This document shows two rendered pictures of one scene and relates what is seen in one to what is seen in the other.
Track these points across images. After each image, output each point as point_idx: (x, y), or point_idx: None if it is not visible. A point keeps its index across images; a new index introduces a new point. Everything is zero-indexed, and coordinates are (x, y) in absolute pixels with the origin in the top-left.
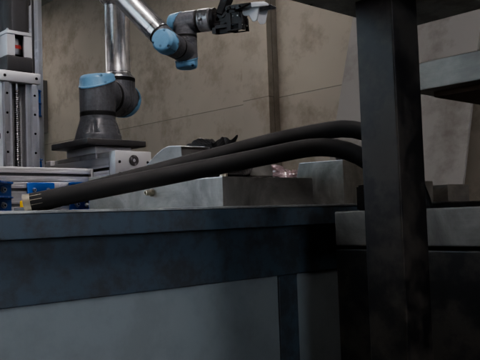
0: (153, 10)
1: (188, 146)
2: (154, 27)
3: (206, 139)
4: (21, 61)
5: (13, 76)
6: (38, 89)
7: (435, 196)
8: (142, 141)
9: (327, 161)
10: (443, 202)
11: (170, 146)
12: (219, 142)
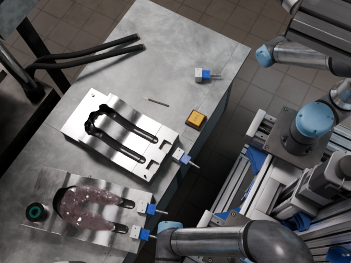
0: (189, 243)
1: (111, 108)
2: (180, 228)
3: (101, 105)
4: (301, 184)
5: (299, 180)
6: (291, 206)
7: None
8: (206, 259)
9: (50, 167)
10: (2, 176)
11: (116, 96)
12: (96, 111)
